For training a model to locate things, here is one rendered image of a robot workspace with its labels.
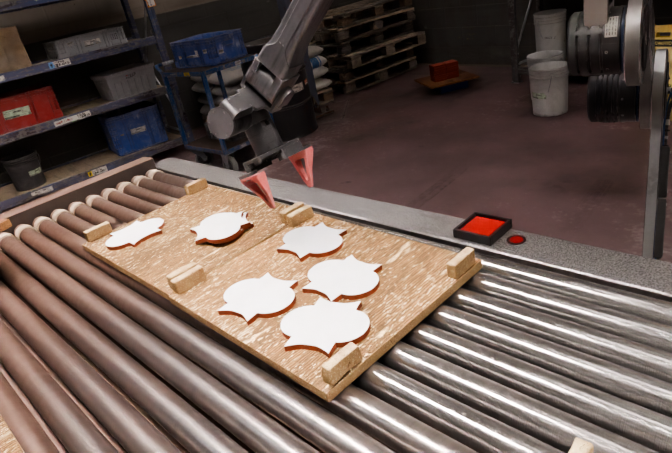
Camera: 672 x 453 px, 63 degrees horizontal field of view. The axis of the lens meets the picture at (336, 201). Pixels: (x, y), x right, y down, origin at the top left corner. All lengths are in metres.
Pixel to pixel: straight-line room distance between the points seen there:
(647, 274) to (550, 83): 3.66
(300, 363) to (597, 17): 0.95
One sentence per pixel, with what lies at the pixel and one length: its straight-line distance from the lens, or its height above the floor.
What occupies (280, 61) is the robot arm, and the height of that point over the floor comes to 1.27.
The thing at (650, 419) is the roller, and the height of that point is 0.92.
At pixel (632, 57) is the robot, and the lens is 1.30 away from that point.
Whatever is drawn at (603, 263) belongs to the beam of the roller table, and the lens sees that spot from 0.93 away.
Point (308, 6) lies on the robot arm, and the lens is 0.91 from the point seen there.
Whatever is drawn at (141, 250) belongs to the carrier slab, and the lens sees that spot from 1.23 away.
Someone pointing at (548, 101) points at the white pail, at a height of 0.12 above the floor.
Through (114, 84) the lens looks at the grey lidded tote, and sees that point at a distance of 5.36.
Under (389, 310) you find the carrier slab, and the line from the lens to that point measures 0.81.
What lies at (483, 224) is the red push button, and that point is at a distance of 1.02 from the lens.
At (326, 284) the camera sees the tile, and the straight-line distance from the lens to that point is 0.88.
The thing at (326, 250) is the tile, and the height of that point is 0.95.
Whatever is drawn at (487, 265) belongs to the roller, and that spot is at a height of 0.91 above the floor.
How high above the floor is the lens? 1.41
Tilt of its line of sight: 23 degrees down
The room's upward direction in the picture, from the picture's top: 12 degrees counter-clockwise
